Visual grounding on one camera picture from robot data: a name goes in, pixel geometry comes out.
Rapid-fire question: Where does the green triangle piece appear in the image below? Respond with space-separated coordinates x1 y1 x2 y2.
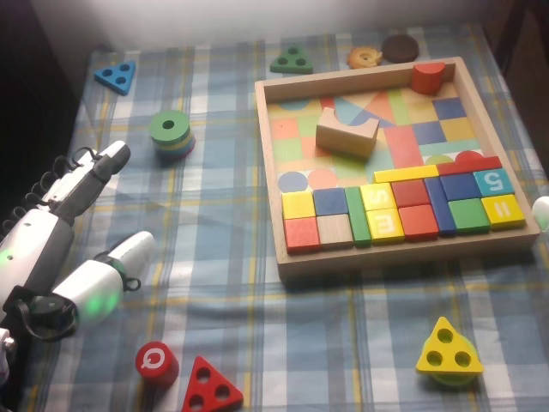
268 45 314 75

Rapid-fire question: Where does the dark brown disc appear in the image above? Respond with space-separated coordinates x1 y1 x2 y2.
381 33 420 63

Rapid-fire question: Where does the yellow stacking ring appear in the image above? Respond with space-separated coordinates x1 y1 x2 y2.
152 128 193 152

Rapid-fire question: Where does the wooden tray with coloured print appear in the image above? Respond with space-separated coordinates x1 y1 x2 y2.
254 56 541 282

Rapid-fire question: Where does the natural wood arch block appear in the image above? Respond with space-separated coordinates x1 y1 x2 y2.
315 106 381 161

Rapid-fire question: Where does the green stacking ring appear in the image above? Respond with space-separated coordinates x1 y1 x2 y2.
148 110 190 145

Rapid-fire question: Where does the red half-cylinder block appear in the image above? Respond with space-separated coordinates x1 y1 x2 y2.
411 62 447 95

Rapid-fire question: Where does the blue plaid tablecloth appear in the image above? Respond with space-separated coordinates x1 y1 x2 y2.
25 23 549 412

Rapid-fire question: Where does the red cylinder with white Q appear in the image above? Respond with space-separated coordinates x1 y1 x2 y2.
135 341 180 387

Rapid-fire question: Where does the tan flower-shaped ring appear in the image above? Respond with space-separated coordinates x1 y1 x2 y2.
346 45 383 70

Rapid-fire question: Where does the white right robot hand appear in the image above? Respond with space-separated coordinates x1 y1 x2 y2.
531 195 549 233

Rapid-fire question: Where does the red triangle piece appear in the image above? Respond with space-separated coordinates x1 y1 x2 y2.
181 355 244 412

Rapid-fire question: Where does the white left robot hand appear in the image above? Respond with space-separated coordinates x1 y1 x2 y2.
0 140 154 341

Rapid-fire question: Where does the yellow triangle piece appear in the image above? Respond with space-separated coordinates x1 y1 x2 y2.
414 316 485 376

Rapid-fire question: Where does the light green gear disc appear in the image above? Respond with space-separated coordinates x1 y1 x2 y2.
431 336 480 385

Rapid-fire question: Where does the blue triangle piece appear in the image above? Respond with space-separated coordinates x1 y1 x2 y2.
93 59 137 97

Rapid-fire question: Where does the red stacking ring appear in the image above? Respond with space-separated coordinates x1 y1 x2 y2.
157 143 196 164

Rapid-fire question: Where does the blue stacking ring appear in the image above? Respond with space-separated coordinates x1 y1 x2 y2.
154 136 196 158

